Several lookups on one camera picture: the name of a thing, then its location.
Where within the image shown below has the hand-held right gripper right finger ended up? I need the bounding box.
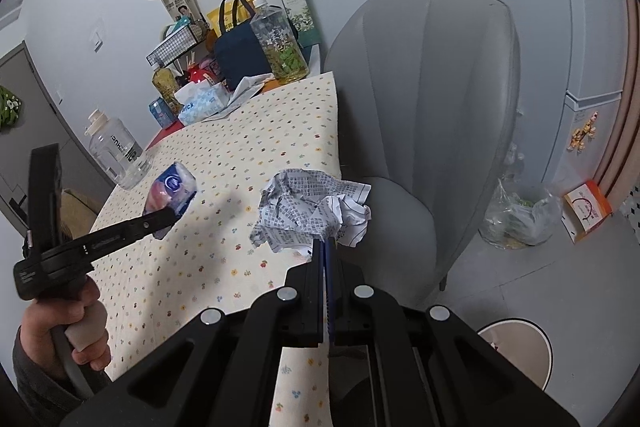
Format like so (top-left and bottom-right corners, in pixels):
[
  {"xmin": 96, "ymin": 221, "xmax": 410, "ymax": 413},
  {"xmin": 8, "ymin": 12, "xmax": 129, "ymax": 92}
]
[{"xmin": 326, "ymin": 237, "xmax": 583, "ymax": 427}]

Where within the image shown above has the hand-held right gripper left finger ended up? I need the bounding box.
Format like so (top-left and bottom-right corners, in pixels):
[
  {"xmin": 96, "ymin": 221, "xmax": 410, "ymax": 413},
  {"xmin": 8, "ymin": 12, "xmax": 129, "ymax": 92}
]
[{"xmin": 60, "ymin": 237, "xmax": 329, "ymax": 427}]

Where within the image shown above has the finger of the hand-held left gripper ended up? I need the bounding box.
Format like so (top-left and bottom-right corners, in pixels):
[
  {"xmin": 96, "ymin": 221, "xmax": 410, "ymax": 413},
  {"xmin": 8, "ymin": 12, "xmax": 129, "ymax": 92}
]
[{"xmin": 82, "ymin": 206, "xmax": 180, "ymax": 260}]

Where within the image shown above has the blue and white plastic packet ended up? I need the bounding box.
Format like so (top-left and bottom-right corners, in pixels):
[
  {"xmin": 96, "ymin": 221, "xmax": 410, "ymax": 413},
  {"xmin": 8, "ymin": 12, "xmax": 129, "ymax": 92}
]
[{"xmin": 143, "ymin": 161, "xmax": 198, "ymax": 241}]

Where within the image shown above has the white trash bin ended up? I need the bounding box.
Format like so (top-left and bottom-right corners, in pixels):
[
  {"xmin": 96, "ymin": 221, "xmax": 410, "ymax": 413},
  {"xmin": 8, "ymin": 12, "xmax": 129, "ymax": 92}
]
[{"xmin": 474, "ymin": 317, "xmax": 554, "ymax": 394}]

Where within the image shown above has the printed paper leaflet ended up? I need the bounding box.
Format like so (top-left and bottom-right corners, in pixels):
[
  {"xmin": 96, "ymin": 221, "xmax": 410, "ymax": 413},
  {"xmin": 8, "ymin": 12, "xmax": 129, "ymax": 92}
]
[{"xmin": 249, "ymin": 167, "xmax": 374, "ymax": 254}]

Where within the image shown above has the person's left forearm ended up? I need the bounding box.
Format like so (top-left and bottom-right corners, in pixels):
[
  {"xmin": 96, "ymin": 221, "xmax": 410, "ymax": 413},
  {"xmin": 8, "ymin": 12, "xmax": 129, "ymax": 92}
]
[{"xmin": 12, "ymin": 326, "xmax": 112, "ymax": 427}]

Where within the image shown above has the person's left hand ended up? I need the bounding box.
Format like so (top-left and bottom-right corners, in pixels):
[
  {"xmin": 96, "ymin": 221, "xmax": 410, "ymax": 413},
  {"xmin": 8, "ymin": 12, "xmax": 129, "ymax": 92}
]
[{"xmin": 20, "ymin": 281, "xmax": 113, "ymax": 371}]

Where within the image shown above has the clear plastic water jug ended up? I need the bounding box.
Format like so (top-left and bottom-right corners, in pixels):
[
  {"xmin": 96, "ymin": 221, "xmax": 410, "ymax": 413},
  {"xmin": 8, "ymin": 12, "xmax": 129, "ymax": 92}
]
[{"xmin": 83, "ymin": 109, "xmax": 154, "ymax": 190}]

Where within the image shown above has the red table mat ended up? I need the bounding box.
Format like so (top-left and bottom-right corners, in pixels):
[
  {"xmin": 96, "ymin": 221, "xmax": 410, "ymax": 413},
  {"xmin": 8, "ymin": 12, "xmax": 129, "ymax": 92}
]
[{"xmin": 144, "ymin": 124, "xmax": 184, "ymax": 153}]

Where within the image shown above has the grey door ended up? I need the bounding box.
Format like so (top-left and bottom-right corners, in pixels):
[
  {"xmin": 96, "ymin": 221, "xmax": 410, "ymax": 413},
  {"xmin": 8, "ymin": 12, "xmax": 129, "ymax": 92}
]
[{"xmin": 0, "ymin": 40, "xmax": 114, "ymax": 234}]

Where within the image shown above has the floral cream tablecloth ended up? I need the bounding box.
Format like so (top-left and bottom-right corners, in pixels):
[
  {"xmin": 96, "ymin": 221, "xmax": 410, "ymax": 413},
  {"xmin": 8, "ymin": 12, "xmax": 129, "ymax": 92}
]
[{"xmin": 87, "ymin": 71, "xmax": 344, "ymax": 427}]

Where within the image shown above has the blue drink can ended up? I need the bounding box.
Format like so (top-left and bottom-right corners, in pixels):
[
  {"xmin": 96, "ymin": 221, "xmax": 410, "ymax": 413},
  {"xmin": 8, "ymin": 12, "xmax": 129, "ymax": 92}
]
[{"xmin": 148, "ymin": 97, "xmax": 179, "ymax": 129}]

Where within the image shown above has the blue tissue pack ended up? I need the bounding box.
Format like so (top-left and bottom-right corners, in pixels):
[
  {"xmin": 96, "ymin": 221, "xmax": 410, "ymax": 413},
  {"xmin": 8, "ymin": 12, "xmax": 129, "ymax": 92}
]
[{"xmin": 174, "ymin": 81, "xmax": 231, "ymax": 126}]

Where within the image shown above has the yellow tea bottle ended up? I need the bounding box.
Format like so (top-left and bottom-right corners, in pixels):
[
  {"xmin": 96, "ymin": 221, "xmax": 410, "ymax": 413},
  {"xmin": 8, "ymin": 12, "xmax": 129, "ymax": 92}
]
[{"xmin": 151, "ymin": 62, "xmax": 182, "ymax": 113}]

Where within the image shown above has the green hanging plush toy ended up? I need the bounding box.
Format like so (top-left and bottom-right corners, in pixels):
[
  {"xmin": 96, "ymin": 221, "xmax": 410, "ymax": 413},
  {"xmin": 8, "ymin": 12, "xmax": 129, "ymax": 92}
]
[{"xmin": 0, "ymin": 85, "xmax": 24, "ymax": 130}]

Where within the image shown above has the crumpled white cloth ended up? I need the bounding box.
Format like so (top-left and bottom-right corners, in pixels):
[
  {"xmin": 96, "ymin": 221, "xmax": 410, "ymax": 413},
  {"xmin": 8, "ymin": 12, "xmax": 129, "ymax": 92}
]
[{"xmin": 224, "ymin": 75, "xmax": 276, "ymax": 118}]

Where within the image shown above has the clear plastic bag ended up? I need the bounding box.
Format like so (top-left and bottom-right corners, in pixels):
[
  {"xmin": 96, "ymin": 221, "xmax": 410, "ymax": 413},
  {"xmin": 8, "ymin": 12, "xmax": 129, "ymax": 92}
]
[{"xmin": 478, "ymin": 179, "xmax": 562, "ymax": 251}]

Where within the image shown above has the navy lunch bag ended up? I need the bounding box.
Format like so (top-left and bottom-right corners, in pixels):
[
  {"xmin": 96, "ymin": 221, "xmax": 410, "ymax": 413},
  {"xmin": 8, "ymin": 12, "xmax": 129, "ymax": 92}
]
[{"xmin": 213, "ymin": 0, "xmax": 274, "ymax": 92}]

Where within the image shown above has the yellow snack bag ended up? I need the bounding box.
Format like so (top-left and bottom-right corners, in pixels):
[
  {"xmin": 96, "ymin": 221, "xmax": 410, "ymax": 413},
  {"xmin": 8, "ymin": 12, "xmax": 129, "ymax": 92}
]
[{"xmin": 206, "ymin": 1, "xmax": 259, "ymax": 33}]

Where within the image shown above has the grey upholstered chair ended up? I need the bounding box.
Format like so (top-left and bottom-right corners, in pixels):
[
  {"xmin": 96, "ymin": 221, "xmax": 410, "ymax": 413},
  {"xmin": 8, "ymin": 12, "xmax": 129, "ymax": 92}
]
[{"xmin": 322, "ymin": 0, "xmax": 522, "ymax": 309}]

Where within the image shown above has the orange and white box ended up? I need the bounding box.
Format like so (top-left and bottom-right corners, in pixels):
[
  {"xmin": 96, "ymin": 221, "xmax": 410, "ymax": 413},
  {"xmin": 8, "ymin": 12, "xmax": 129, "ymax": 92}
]
[{"xmin": 562, "ymin": 180, "xmax": 614, "ymax": 243}]

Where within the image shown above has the clear bottle with flower label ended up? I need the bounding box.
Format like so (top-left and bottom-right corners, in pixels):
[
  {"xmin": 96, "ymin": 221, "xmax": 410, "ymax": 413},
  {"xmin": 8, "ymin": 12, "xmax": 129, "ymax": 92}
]
[{"xmin": 249, "ymin": 0, "xmax": 310, "ymax": 84}]

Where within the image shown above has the orange figure fridge magnet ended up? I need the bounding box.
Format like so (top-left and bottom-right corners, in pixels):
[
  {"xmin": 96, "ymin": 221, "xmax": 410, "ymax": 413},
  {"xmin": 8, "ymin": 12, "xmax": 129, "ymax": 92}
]
[{"xmin": 567, "ymin": 110, "xmax": 601, "ymax": 153}]

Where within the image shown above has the white refrigerator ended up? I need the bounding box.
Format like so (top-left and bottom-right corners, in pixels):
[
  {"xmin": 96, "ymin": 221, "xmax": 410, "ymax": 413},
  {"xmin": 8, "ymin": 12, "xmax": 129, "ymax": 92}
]
[{"xmin": 439, "ymin": 0, "xmax": 627, "ymax": 188}]

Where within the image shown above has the black wire basket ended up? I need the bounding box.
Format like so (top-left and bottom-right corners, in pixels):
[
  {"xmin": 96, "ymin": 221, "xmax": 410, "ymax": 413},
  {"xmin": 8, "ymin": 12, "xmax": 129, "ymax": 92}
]
[{"xmin": 146, "ymin": 20, "xmax": 210, "ymax": 68}]

